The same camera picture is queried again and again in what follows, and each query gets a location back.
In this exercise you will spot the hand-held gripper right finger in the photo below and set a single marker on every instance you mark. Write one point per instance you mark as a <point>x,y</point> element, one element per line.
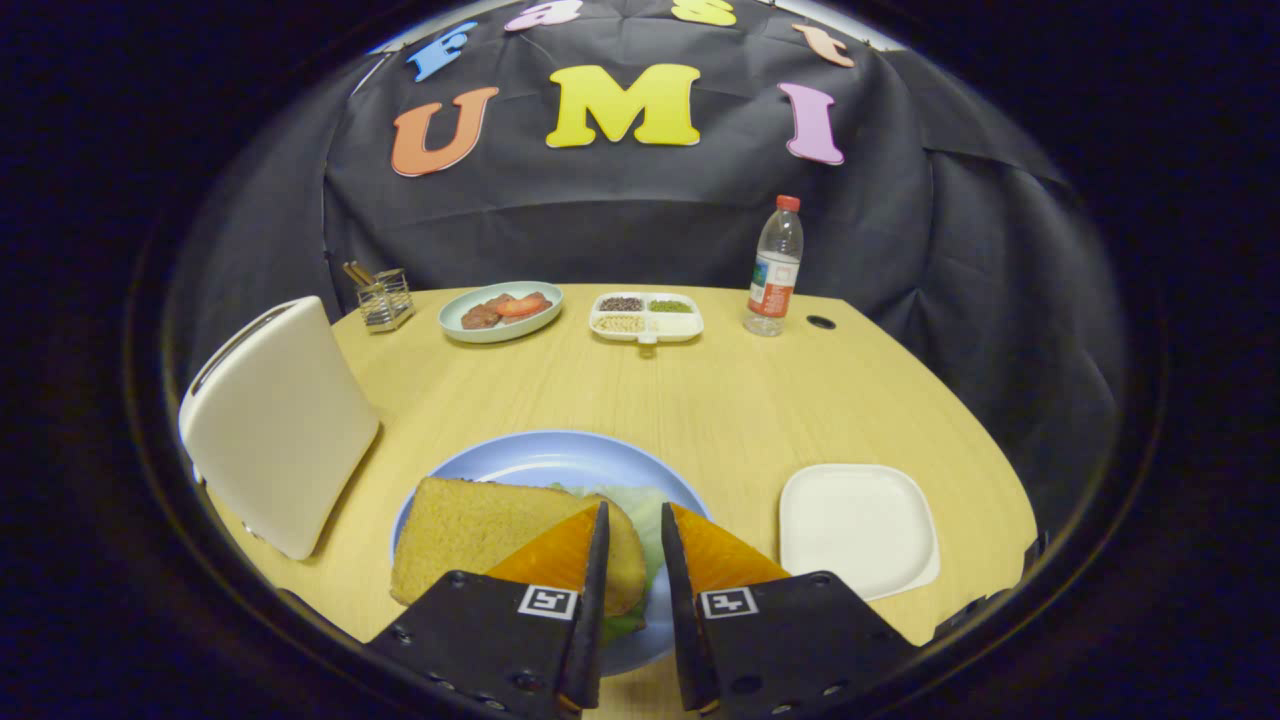
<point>680,620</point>

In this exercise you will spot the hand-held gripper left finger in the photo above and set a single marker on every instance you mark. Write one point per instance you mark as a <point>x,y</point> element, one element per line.
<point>590,620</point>

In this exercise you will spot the green lettuce leaf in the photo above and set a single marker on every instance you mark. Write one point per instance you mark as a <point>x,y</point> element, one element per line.
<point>645,520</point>

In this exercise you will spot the brown toast bread slice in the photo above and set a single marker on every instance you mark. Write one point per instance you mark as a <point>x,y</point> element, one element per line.
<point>460,530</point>

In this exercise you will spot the blue round plate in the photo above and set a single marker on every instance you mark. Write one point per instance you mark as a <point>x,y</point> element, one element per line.
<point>540,460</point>

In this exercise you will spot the white square plate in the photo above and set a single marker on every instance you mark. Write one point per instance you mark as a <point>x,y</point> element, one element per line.
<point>855,530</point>

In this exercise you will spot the white divided tray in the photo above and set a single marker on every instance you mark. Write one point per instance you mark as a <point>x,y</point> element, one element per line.
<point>678,328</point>

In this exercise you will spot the pile of beige grains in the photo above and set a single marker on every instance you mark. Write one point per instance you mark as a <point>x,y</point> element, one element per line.
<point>619,323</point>

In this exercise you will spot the pale green round plate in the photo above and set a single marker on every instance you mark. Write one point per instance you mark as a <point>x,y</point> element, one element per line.
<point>460,334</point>

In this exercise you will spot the pile of green beans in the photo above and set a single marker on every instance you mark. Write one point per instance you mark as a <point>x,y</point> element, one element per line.
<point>670,306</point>

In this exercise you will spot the pile of black seeds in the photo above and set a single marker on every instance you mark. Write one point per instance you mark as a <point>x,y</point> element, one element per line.
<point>621,303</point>

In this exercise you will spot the red tomato slice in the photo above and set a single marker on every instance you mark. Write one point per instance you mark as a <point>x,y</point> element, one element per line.
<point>522,307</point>

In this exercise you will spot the brown meat slice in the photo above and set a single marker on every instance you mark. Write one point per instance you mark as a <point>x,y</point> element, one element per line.
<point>480,317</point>

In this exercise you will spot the clear plastic water bottle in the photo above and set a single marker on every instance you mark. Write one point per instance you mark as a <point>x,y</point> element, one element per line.
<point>772,285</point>

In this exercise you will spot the white toaster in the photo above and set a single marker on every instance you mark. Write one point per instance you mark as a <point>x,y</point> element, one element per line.
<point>280,430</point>

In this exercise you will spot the black backdrop cloth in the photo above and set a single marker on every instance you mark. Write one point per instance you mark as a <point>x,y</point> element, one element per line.
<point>600,230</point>

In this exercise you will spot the wooden chopstick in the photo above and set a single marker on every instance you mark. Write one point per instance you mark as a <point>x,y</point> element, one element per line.
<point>355,274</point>
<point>363,271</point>

